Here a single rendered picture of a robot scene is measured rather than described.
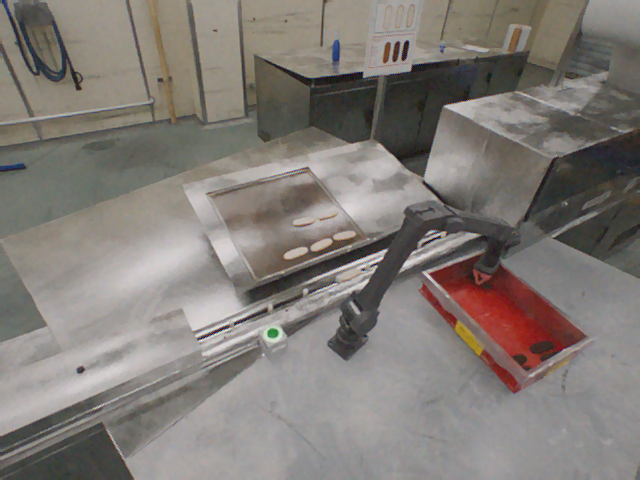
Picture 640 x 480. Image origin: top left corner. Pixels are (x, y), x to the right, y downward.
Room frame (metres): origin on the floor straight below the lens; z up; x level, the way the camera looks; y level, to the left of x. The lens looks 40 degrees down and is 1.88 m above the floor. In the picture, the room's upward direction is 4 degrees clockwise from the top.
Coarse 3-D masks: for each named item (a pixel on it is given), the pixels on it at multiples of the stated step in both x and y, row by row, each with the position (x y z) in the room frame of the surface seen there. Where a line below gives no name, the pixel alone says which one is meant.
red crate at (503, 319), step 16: (448, 288) 1.03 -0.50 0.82; (464, 288) 1.04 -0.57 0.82; (480, 288) 1.04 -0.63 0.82; (496, 288) 1.05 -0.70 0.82; (432, 304) 0.94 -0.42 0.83; (464, 304) 0.96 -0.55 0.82; (480, 304) 0.96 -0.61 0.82; (496, 304) 0.97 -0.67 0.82; (512, 304) 0.97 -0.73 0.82; (448, 320) 0.87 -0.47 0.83; (480, 320) 0.89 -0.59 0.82; (496, 320) 0.89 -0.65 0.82; (512, 320) 0.89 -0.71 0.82; (528, 320) 0.90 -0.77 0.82; (496, 336) 0.82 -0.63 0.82; (512, 336) 0.82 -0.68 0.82; (528, 336) 0.83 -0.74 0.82; (544, 336) 0.83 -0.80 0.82; (512, 352) 0.76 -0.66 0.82; (528, 352) 0.76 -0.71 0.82; (544, 352) 0.77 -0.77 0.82; (496, 368) 0.68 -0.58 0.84; (512, 384) 0.63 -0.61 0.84; (528, 384) 0.64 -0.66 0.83
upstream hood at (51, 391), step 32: (160, 320) 0.72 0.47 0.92; (64, 352) 0.58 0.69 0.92; (96, 352) 0.59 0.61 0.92; (128, 352) 0.60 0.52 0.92; (160, 352) 0.61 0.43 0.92; (192, 352) 0.61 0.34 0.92; (0, 384) 0.48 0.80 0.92; (32, 384) 0.48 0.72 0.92; (64, 384) 0.49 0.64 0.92; (96, 384) 0.50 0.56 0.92; (128, 384) 0.51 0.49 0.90; (0, 416) 0.40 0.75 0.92; (32, 416) 0.40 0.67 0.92; (64, 416) 0.43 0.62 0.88; (0, 448) 0.35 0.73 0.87
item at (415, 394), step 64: (448, 256) 1.22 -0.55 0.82; (512, 256) 1.25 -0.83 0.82; (576, 256) 1.29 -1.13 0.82; (320, 320) 0.84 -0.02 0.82; (384, 320) 0.86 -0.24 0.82; (576, 320) 0.92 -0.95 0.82; (256, 384) 0.59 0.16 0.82; (320, 384) 0.60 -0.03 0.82; (384, 384) 0.62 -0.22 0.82; (448, 384) 0.63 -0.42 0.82; (576, 384) 0.66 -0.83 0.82; (192, 448) 0.40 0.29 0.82; (256, 448) 0.41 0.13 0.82; (320, 448) 0.42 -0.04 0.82; (384, 448) 0.43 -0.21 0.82; (448, 448) 0.44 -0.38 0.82; (512, 448) 0.45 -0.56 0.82; (576, 448) 0.47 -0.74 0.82
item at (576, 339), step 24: (456, 264) 1.07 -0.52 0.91; (504, 264) 1.08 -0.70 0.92; (432, 288) 0.95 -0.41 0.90; (504, 288) 1.03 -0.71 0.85; (528, 288) 0.97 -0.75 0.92; (456, 312) 0.84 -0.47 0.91; (528, 312) 0.93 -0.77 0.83; (552, 312) 0.87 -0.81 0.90; (480, 336) 0.75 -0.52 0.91; (576, 336) 0.79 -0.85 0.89; (504, 360) 0.67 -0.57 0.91; (552, 360) 0.67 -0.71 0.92
